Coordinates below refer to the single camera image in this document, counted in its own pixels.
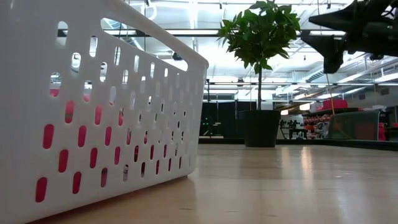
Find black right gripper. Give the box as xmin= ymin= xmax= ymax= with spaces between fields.
xmin=300 ymin=0 xmax=398 ymax=75

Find white perforated plastic basket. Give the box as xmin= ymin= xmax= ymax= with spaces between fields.
xmin=0 ymin=0 xmax=210 ymax=224

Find shelf with red items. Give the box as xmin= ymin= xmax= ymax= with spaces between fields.
xmin=303 ymin=98 xmax=361 ymax=140

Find grey green bin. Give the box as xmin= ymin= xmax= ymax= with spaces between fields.
xmin=328 ymin=109 xmax=382 ymax=141

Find red background object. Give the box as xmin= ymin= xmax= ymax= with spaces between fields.
xmin=376 ymin=122 xmax=388 ymax=141

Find green plant in black pot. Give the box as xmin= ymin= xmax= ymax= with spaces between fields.
xmin=216 ymin=0 xmax=302 ymax=148

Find black partition panels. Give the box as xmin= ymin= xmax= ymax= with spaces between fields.
xmin=200 ymin=101 xmax=258 ymax=139

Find hanging yellow cord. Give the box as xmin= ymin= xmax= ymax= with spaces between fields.
xmin=325 ymin=73 xmax=337 ymax=116

